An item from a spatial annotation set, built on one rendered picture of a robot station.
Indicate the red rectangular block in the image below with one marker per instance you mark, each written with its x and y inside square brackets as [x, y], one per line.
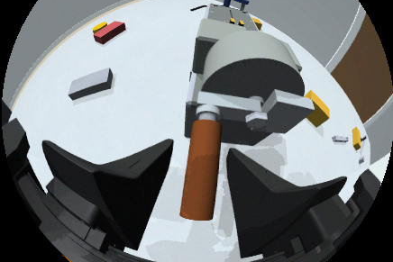
[109, 32]

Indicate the blue c-clamp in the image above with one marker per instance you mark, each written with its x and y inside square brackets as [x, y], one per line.
[243, 3]

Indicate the yellow short cylinder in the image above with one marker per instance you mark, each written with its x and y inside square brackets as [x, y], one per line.
[99, 27]

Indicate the yellow rectangular block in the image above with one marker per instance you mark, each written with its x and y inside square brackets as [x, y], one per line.
[257, 22]
[321, 113]
[356, 138]

